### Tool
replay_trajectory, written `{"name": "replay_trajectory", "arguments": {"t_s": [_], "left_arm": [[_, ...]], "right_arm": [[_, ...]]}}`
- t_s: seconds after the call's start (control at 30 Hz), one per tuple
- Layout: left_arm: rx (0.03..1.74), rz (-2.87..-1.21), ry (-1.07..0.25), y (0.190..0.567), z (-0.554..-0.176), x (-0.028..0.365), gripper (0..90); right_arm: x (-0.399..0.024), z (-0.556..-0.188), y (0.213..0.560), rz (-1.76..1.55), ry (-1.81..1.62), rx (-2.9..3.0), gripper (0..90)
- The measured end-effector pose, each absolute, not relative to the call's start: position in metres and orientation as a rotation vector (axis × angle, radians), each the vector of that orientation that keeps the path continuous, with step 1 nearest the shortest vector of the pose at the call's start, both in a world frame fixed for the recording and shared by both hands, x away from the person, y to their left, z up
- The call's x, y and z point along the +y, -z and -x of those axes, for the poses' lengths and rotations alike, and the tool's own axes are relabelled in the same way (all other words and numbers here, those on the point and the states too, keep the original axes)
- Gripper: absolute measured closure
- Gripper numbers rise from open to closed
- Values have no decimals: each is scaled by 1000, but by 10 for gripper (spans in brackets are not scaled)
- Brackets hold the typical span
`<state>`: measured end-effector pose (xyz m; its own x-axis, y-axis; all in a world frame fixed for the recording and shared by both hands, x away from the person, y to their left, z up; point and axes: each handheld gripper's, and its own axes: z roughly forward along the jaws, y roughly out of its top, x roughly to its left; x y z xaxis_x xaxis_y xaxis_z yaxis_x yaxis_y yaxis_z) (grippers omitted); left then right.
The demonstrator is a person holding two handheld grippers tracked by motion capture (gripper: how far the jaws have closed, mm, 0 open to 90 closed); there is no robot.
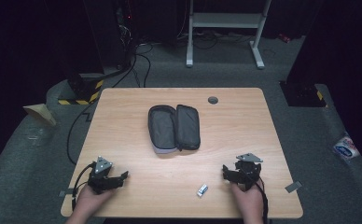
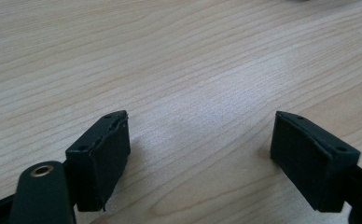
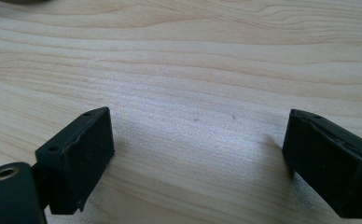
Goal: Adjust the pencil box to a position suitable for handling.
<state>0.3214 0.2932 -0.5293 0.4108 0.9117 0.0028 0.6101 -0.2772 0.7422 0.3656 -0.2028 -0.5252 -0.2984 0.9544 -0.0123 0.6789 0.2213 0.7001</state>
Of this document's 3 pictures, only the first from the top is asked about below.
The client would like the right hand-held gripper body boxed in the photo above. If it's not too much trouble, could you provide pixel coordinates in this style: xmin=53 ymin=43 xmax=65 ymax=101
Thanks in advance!
xmin=229 ymin=152 xmax=264 ymax=191

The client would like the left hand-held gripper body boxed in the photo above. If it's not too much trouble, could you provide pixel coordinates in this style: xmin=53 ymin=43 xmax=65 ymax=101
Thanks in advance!
xmin=87 ymin=155 xmax=121 ymax=196

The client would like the person's left hand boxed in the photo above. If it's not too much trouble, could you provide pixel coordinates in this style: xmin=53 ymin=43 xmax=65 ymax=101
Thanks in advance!
xmin=72 ymin=185 xmax=116 ymax=220

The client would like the person's right hand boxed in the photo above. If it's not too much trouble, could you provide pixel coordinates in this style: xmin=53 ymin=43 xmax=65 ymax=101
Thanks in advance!
xmin=230 ymin=178 xmax=265 ymax=224

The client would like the small white eraser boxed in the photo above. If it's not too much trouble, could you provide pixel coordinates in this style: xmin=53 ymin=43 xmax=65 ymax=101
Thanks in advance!
xmin=196 ymin=183 xmax=209 ymax=198

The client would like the grey tape strip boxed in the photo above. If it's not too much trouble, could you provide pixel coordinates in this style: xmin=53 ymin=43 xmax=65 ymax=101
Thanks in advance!
xmin=58 ymin=188 xmax=76 ymax=198
xmin=284 ymin=180 xmax=304 ymax=194

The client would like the open dark grey pencil case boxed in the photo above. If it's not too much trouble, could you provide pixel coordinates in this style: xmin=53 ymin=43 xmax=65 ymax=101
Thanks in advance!
xmin=146 ymin=104 xmax=202 ymax=155

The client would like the black yellow striped stand base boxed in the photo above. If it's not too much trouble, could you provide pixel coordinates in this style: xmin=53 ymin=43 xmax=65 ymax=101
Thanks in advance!
xmin=57 ymin=72 xmax=105 ymax=106

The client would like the beige cardboard piece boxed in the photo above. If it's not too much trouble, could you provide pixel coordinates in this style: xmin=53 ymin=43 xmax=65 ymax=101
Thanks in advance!
xmin=22 ymin=103 xmax=58 ymax=127

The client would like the black box with yellow stripe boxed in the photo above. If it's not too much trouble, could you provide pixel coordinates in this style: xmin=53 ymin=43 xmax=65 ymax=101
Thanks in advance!
xmin=279 ymin=80 xmax=328 ymax=108

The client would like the blue white plastic packet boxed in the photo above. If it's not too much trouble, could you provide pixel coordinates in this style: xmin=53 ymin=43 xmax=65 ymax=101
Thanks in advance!
xmin=332 ymin=133 xmax=361 ymax=161

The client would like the small red object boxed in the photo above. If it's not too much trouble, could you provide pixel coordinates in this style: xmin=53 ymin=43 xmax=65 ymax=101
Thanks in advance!
xmin=277 ymin=33 xmax=292 ymax=44

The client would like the white metal stand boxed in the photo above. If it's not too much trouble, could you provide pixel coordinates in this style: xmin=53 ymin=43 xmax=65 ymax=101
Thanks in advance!
xmin=185 ymin=0 xmax=272 ymax=70

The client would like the left hand-held gripper black cable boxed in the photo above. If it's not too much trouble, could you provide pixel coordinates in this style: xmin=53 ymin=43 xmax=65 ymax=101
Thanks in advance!
xmin=71 ymin=161 xmax=95 ymax=213

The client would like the hand-held gripper black cable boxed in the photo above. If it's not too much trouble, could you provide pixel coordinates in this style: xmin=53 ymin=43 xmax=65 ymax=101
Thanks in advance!
xmin=253 ymin=177 xmax=271 ymax=224
xmin=71 ymin=161 xmax=95 ymax=213

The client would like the right hand-held gripper black cable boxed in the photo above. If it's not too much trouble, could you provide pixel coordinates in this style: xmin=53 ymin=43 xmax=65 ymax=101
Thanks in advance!
xmin=253 ymin=177 xmax=271 ymax=224

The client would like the black floor cable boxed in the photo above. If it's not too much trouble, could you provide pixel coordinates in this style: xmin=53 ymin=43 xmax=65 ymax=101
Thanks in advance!
xmin=65 ymin=43 xmax=154 ymax=166

